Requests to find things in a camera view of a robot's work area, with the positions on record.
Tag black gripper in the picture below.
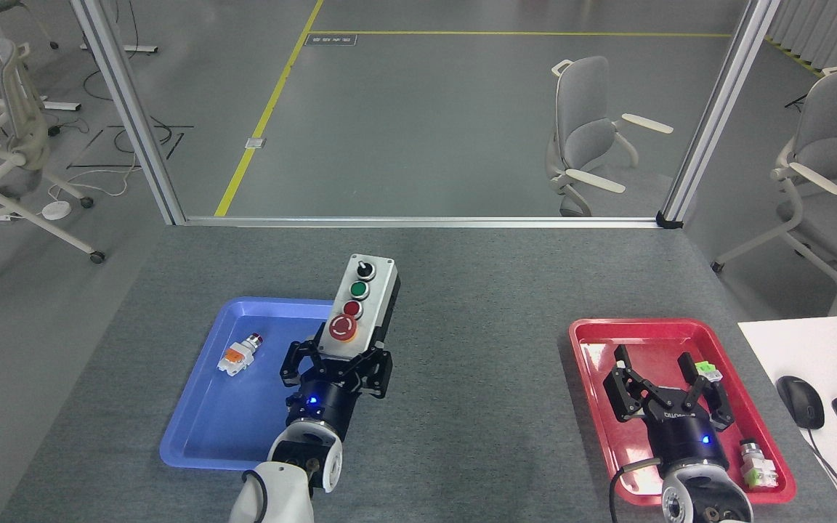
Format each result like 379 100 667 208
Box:
279 340 394 437
602 345 736 474

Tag grey control box with buttons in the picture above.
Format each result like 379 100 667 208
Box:
315 254 401 362

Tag red push button orange block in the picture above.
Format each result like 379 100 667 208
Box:
217 333 264 377

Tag silver push button green block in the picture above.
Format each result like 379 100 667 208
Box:
740 439 780 489

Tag red plastic tray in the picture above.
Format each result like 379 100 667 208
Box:
568 317 798 506

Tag blue plastic tray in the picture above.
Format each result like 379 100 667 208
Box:
159 296 341 471

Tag black computer mouse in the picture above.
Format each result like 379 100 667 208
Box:
776 375 825 431

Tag white side table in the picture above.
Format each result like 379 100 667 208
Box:
737 314 837 523

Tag grey office chair white armrests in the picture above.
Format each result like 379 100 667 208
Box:
546 56 674 217

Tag white mesh office chair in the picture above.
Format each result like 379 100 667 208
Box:
0 38 107 301

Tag white pleated curtain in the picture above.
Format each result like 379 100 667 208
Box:
764 0 837 73

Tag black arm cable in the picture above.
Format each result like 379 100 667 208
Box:
242 469 268 523
608 458 663 523

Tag silver aluminium rail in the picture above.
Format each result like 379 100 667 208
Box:
182 216 663 230

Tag silver aluminium post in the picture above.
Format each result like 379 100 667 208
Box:
70 0 187 224
660 0 783 226

